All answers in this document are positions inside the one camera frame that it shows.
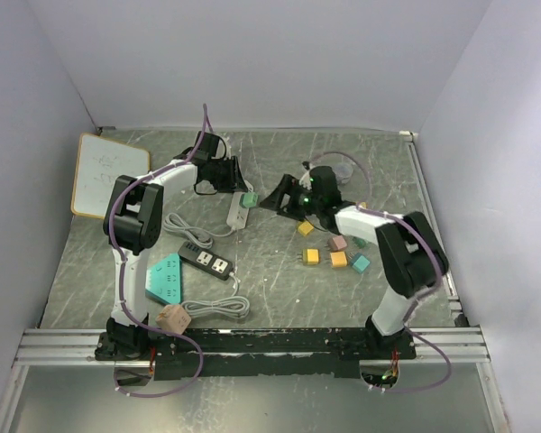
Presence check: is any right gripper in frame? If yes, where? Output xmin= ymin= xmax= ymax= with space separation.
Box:
xmin=259 ymin=174 xmax=322 ymax=222

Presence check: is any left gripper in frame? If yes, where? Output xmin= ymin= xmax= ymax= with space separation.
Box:
xmin=209 ymin=156 xmax=249 ymax=195

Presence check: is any white power strip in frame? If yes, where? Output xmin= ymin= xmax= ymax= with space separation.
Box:
xmin=226 ymin=192 xmax=249 ymax=231

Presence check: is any green plug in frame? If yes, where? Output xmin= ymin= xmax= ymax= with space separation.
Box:
xmin=353 ymin=237 xmax=366 ymax=248
xmin=240 ymin=191 xmax=258 ymax=209

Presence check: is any pink plug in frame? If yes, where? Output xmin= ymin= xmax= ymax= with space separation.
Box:
xmin=327 ymin=235 xmax=348 ymax=252

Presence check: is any black power strip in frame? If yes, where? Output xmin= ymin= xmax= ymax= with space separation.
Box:
xmin=178 ymin=241 xmax=234 ymax=281

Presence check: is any teal triangular socket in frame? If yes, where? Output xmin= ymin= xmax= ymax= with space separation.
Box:
xmin=145 ymin=253 xmax=182 ymax=305

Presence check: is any pink cube socket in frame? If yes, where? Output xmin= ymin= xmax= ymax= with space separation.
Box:
xmin=156 ymin=304 xmax=191 ymax=335

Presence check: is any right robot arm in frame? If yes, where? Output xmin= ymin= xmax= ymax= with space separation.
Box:
xmin=260 ymin=166 xmax=449 ymax=359

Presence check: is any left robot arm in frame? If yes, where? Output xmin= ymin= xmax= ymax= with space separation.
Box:
xmin=103 ymin=130 xmax=253 ymax=360

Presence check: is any clear plastic cup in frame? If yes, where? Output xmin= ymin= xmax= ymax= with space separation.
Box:
xmin=333 ymin=162 xmax=353 ymax=185

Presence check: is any small whiteboard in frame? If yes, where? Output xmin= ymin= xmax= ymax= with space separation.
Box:
xmin=71 ymin=133 xmax=151 ymax=219

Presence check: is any black base bar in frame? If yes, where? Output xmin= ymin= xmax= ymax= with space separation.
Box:
xmin=95 ymin=327 xmax=416 ymax=381

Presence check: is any white strip cable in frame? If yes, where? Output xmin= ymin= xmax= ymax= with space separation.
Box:
xmin=161 ymin=212 xmax=238 ymax=247

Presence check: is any grey coiled power cable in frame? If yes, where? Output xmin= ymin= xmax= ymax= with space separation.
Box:
xmin=179 ymin=270 xmax=252 ymax=319

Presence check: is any aluminium rail frame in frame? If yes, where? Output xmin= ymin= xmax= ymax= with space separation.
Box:
xmin=0 ymin=130 xmax=510 ymax=433

